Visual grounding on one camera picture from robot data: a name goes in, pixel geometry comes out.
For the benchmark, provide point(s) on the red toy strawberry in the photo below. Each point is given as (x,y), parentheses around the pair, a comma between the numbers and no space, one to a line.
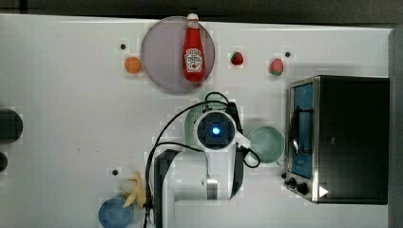
(237,59)

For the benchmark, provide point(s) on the black toaster oven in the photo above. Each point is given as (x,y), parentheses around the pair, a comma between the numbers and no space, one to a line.
(337,139)

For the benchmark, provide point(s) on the red ketchup bottle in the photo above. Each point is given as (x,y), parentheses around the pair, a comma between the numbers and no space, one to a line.
(193,53)

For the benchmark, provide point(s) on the orange toy fruit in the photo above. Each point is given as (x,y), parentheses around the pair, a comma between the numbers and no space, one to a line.
(133,65)

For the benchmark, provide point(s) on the blue bowl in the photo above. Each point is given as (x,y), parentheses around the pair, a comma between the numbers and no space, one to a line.
(113,213)

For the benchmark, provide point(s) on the pink toy peach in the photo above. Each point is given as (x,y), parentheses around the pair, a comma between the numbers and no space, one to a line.
(276,67)

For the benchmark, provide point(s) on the peeled toy banana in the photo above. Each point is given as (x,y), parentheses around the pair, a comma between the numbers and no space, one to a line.
(134,191)

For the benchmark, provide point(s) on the grey round plate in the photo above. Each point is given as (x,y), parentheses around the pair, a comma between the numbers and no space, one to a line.
(161,55)

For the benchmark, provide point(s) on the mint green cup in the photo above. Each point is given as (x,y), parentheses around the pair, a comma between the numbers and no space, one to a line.
(268,143)

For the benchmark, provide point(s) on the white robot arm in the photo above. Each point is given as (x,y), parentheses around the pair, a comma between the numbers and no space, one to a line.
(214,171)

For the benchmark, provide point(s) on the small black round base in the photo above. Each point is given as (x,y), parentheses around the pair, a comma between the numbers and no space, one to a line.
(3,162)

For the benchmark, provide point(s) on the large black round base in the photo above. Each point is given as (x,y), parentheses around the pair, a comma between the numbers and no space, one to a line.
(11,126)

